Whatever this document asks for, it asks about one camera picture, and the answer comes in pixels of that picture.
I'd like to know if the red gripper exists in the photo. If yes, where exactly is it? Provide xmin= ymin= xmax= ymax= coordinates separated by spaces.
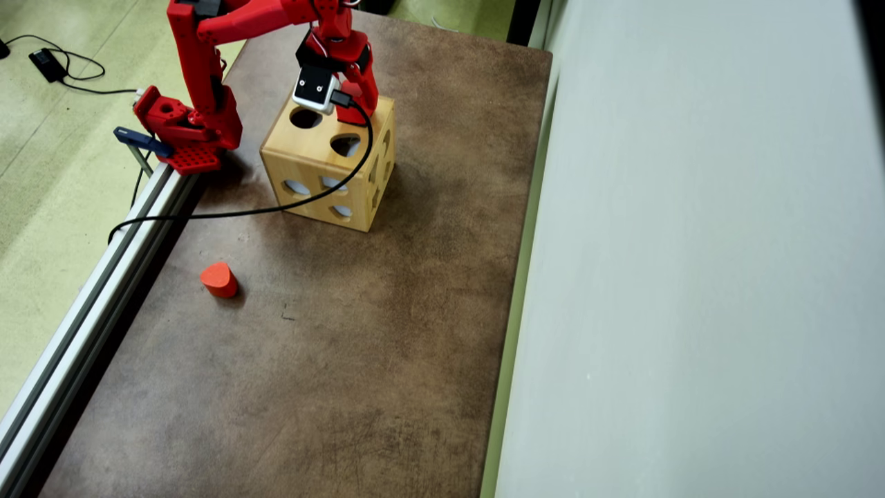
xmin=296 ymin=12 xmax=380 ymax=127

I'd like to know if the wooden shape sorter box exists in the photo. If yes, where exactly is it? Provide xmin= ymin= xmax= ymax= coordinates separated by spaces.
xmin=260 ymin=92 xmax=396 ymax=233

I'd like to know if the blue clamp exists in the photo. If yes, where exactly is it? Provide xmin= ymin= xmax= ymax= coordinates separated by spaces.
xmin=113 ymin=126 xmax=174 ymax=178

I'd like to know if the red rounded prism block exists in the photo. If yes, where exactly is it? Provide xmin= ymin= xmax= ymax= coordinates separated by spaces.
xmin=199 ymin=261 xmax=240 ymax=299

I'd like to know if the brown table mat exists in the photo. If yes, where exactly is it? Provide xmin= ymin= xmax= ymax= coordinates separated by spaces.
xmin=38 ymin=10 xmax=554 ymax=498

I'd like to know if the black power adapter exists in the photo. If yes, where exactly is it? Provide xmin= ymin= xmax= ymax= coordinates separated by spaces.
xmin=28 ymin=48 xmax=68 ymax=84

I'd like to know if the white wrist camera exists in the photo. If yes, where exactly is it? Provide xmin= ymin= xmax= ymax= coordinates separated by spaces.
xmin=291 ymin=65 xmax=342 ymax=116

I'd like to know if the black camera cable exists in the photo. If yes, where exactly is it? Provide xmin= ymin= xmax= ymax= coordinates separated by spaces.
xmin=106 ymin=90 xmax=376 ymax=245

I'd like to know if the black post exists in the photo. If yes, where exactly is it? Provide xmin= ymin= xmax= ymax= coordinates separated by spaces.
xmin=506 ymin=0 xmax=542 ymax=48

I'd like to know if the red robot base mount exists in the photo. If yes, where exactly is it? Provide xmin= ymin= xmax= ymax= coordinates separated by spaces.
xmin=132 ymin=84 xmax=232 ymax=175

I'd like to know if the black power cable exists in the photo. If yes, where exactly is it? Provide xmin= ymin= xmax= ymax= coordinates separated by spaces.
xmin=2 ymin=34 xmax=140 ymax=96

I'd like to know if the aluminium profile rail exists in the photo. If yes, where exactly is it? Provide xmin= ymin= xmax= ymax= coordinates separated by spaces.
xmin=0 ymin=160 xmax=203 ymax=498

